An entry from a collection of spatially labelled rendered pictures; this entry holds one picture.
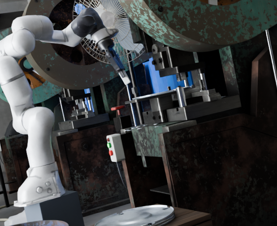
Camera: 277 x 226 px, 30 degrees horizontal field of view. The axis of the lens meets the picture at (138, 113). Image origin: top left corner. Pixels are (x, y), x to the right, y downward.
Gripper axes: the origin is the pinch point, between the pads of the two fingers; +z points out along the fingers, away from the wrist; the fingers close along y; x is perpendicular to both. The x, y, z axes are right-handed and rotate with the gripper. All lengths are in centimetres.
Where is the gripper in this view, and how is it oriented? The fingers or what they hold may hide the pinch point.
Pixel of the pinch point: (124, 77)
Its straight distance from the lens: 252.7
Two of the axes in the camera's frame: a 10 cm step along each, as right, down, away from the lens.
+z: 5.0, 8.7, -0.7
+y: -2.9, 0.9, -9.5
